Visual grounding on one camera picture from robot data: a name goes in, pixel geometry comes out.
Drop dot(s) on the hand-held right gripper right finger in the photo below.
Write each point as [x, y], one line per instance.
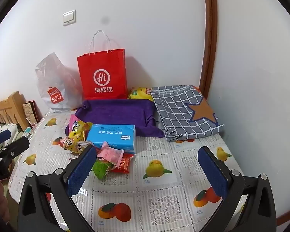
[212, 174]

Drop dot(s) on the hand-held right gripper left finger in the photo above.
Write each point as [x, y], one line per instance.
[82, 171]

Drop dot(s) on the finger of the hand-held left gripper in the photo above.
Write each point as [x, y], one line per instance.
[1, 136]
[14, 147]

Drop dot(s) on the green snack packet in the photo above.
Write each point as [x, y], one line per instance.
[100, 170]

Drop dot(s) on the yellow candy packet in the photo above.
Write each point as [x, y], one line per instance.
[71, 145]

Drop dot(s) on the pink peach snack packet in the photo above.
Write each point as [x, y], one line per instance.
[110, 154]

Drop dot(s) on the red snack packet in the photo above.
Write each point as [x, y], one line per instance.
[124, 164]

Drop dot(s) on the pink and yellow snack bag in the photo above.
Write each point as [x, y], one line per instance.
[76, 127]

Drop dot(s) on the person's left hand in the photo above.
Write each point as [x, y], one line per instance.
[0, 198]

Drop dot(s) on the wooden slatted furniture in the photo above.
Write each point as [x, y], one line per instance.
[7, 108]

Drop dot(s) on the brown patterned box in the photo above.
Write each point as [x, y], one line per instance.
[30, 112]

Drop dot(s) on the blue tissue pack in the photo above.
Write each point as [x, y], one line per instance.
[111, 135]

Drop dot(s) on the fruit print tablecloth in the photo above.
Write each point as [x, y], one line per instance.
[159, 186]

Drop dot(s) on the purple towel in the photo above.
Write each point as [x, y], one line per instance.
[116, 111]

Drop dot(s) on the grey checked cloth with star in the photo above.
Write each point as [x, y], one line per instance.
[178, 111]

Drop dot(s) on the white plastic shopping bag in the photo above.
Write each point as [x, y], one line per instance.
[50, 82]

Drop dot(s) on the yellow chip bag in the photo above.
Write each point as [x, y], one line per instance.
[140, 93]

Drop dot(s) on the red paper bag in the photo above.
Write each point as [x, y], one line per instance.
[101, 60]

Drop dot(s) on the brown wooden door frame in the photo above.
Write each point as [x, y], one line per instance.
[209, 41]

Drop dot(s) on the white light switch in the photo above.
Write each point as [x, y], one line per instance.
[69, 17]

